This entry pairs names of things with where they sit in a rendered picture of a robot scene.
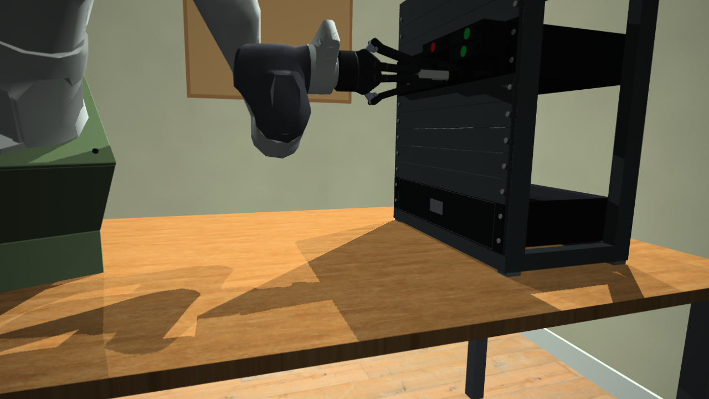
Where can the black equipment rack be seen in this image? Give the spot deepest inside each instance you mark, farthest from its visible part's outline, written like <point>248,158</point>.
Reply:
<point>470,187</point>

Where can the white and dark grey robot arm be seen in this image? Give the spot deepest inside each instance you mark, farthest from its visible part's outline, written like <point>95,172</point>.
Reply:
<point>44,53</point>

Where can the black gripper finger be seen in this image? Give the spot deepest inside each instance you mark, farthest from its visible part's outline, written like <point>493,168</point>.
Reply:
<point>374,45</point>
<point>412,79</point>

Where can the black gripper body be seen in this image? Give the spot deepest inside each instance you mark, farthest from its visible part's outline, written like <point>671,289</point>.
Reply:
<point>349,69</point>

